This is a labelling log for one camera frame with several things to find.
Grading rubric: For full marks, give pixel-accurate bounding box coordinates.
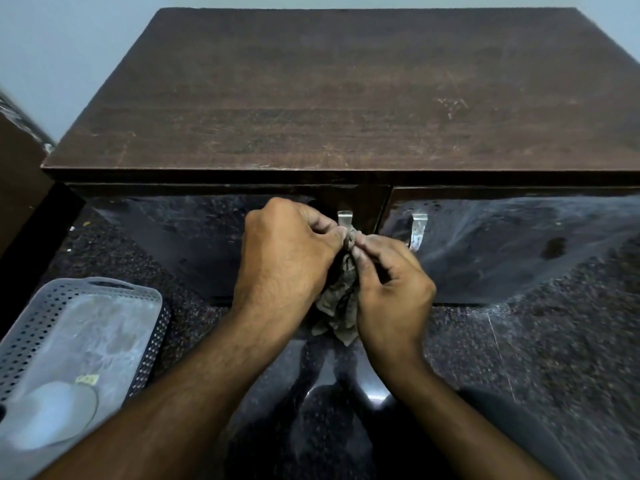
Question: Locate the person's right hand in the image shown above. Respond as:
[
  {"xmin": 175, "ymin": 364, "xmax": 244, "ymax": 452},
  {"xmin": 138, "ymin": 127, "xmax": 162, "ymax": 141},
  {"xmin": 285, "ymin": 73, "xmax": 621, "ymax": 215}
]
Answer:
[{"xmin": 349, "ymin": 233, "xmax": 439, "ymax": 368}]

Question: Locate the person's left hand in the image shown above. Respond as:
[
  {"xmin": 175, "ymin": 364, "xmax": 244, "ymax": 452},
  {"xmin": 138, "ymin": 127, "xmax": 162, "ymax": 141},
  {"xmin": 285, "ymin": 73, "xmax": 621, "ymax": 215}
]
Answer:
[{"xmin": 229, "ymin": 196, "xmax": 352, "ymax": 321}]

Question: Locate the grey cleaning cloth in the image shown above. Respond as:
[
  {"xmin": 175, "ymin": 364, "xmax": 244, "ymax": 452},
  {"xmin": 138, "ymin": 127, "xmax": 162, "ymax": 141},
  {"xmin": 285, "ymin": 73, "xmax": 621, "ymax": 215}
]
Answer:
[{"xmin": 311, "ymin": 231, "xmax": 362, "ymax": 347}]

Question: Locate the brown wooden cabinet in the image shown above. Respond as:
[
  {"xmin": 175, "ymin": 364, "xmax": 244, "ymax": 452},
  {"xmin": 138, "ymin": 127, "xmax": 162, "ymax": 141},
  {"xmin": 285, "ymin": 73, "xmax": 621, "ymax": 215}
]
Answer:
[{"xmin": 40, "ymin": 6, "xmax": 640, "ymax": 309}]

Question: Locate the white spray bottle black nozzle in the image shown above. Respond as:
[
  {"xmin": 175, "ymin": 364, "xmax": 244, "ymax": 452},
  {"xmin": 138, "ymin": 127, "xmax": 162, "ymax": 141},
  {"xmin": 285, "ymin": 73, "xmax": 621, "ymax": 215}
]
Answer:
[{"xmin": 3, "ymin": 378, "xmax": 100, "ymax": 451}]

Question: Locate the person's left forearm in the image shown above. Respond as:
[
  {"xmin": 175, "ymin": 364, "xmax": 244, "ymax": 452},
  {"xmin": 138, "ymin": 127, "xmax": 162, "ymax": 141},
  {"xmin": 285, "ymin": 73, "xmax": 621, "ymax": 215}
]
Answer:
[{"xmin": 35, "ymin": 303, "xmax": 307, "ymax": 480}]

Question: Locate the person's right forearm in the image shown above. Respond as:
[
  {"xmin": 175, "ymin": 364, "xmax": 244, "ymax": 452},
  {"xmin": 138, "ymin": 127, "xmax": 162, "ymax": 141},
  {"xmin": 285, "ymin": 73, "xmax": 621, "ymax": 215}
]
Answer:
[{"xmin": 371, "ymin": 353, "xmax": 559, "ymax": 480}]

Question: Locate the white perforated plastic basket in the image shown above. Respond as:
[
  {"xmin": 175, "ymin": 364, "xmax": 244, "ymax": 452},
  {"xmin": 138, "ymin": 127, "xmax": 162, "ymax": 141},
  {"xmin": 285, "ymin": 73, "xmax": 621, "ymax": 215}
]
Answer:
[{"xmin": 0, "ymin": 276, "xmax": 173, "ymax": 480}]

